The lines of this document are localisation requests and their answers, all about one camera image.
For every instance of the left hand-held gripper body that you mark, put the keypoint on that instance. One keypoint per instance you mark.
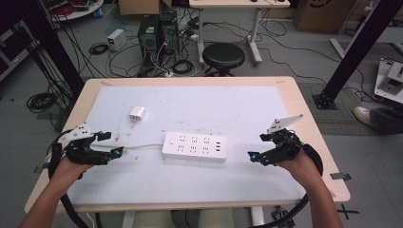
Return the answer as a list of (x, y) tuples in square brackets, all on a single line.
[(83, 152)]

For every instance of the person's left hand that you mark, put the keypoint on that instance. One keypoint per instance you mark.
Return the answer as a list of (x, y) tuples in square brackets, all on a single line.
[(68, 172)]

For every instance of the white power supply box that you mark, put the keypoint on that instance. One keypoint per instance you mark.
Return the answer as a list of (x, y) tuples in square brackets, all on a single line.
[(116, 39)]

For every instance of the round white table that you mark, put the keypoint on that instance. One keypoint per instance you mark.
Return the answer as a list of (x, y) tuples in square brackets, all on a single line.
[(77, 9)]

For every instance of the person's right hand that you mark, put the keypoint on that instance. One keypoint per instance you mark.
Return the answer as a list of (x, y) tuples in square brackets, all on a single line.
[(299, 169)]

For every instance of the white charger adapter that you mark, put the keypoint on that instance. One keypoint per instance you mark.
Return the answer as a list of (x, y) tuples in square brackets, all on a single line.
[(137, 113)]

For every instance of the black metal frame post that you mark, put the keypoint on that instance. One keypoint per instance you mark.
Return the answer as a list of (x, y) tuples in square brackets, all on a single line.
[(52, 41), (361, 53)]

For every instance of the white metal device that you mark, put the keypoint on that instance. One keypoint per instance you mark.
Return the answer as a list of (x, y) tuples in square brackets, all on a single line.
[(390, 80)]

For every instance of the large brown cardboard box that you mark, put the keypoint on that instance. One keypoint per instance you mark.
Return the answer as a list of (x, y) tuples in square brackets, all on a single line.
[(323, 14)]

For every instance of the grey tape piece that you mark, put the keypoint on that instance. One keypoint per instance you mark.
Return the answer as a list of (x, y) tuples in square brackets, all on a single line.
[(340, 176)]

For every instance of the black round stool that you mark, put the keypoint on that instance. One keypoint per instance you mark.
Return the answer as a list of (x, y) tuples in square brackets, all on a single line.
[(223, 56)]

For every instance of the black computer tower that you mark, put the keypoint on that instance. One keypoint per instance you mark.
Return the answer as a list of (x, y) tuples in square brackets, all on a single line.
[(149, 38), (169, 31)]

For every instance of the white table mat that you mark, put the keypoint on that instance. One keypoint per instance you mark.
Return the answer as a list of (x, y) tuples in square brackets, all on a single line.
[(190, 107)]

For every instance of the white desk with legs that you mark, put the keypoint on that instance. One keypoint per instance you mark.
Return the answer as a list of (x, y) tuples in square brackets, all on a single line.
[(237, 3)]

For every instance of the black tape cross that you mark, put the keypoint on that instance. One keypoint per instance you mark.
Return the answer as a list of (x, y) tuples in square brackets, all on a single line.
[(347, 211)]

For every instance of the white power strip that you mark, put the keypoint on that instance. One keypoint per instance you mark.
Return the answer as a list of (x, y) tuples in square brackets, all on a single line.
[(194, 147)]

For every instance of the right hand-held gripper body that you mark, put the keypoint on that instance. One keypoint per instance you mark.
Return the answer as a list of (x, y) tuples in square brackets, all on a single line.
[(285, 145)]

